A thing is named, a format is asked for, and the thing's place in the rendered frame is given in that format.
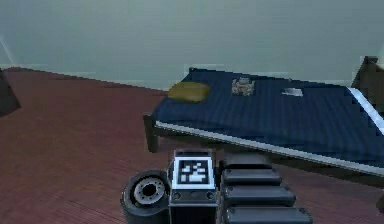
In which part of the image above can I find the blue bed with dark frame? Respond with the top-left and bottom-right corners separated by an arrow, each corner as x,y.
143,55 -> 384,189

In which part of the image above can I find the tan patterned square object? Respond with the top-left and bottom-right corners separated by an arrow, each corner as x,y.
231,77 -> 256,97

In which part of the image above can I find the yellow pillow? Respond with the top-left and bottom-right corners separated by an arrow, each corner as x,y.
167,81 -> 212,103

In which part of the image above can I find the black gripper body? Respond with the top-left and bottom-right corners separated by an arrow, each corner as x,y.
120,169 -> 173,224

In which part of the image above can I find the dark furniture piece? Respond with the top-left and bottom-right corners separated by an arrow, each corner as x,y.
0,68 -> 22,118

